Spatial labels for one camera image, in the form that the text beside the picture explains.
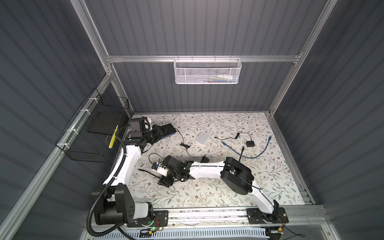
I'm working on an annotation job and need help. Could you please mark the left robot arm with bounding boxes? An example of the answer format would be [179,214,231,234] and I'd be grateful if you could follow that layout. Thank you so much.
[86,117,165,237]

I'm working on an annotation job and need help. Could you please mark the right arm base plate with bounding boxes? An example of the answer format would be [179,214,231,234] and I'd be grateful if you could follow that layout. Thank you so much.
[246,207,289,224]

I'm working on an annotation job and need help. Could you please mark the blue ethernet cable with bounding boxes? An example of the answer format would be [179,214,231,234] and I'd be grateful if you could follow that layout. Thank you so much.
[221,135,273,160]

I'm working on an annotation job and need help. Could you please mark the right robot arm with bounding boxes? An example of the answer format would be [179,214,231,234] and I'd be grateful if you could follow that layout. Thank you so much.
[152,156,279,218]

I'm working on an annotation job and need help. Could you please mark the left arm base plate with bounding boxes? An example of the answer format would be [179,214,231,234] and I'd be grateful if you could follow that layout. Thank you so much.
[127,211,169,228]

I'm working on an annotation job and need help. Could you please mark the yellow item in basket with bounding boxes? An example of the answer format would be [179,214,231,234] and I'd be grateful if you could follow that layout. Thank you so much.
[109,125,119,149]

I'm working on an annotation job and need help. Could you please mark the black pad in basket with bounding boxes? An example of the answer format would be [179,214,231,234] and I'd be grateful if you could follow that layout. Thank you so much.
[87,112,121,135]

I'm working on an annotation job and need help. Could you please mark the white flat box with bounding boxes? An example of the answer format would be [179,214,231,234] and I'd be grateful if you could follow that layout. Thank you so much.
[196,132,211,146]

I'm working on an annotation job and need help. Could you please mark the small black power adapter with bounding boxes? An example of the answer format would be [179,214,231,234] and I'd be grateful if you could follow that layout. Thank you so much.
[201,156,210,164]

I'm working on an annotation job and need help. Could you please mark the long black cable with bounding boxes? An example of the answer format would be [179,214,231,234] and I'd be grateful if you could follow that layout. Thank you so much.
[137,168,163,180]

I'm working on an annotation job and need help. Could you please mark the white ventilated cable duct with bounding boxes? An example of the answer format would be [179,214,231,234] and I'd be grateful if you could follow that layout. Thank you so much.
[96,227,270,240]

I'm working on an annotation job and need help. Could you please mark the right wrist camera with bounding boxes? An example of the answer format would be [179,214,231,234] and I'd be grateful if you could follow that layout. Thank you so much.
[152,163,168,177]

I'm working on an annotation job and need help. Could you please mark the white mesh wall basket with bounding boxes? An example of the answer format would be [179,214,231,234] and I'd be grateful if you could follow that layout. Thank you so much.
[173,58,242,85]

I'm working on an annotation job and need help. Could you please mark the black wire wall basket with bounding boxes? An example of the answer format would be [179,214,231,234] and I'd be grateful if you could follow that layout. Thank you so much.
[56,89,131,163]

